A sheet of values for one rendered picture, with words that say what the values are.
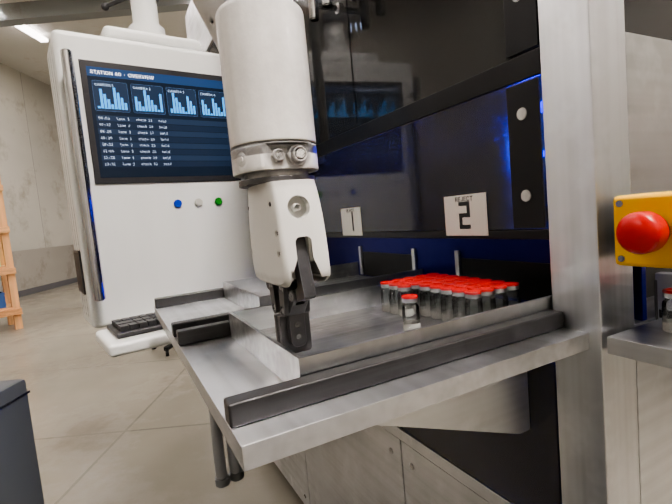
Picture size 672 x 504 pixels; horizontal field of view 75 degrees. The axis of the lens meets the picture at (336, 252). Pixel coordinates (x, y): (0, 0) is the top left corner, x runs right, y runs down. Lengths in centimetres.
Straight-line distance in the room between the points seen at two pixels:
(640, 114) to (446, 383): 39
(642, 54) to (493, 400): 44
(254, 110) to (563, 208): 36
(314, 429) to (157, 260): 99
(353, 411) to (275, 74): 30
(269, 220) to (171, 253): 92
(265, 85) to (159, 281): 95
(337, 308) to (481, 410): 26
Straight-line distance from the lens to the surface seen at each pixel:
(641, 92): 64
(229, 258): 136
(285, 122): 41
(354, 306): 71
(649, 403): 68
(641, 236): 49
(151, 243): 129
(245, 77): 42
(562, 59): 58
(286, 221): 39
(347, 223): 96
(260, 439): 35
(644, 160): 63
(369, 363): 41
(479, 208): 65
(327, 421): 37
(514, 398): 64
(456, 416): 57
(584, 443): 63
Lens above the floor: 104
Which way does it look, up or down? 5 degrees down
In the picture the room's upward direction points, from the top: 5 degrees counter-clockwise
